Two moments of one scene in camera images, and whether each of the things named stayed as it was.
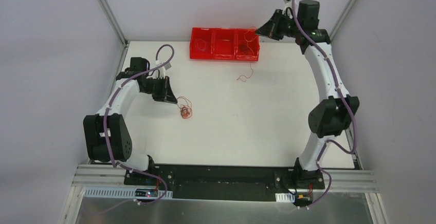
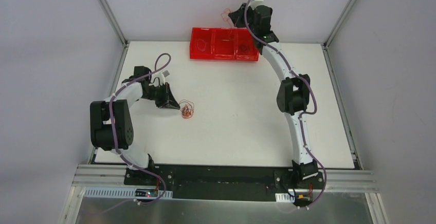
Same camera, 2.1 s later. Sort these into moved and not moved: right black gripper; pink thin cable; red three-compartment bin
Moved: right black gripper
Not moved: pink thin cable; red three-compartment bin
